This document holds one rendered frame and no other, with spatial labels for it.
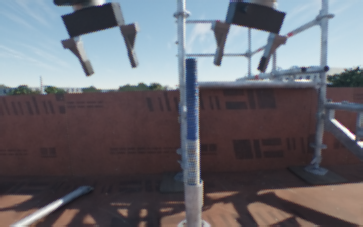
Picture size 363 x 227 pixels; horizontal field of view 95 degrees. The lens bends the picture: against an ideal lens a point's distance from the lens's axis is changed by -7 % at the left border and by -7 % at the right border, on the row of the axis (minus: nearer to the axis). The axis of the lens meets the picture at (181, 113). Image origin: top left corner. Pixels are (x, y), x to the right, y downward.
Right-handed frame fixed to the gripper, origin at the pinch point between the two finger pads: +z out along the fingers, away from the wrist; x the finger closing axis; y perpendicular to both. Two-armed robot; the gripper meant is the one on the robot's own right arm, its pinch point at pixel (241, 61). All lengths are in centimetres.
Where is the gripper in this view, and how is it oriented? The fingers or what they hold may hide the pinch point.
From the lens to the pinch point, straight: 51.6
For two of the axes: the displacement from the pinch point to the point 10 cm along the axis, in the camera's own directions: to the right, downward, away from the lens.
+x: 9.8, 0.7, 2.0
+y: 1.4, 5.1, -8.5
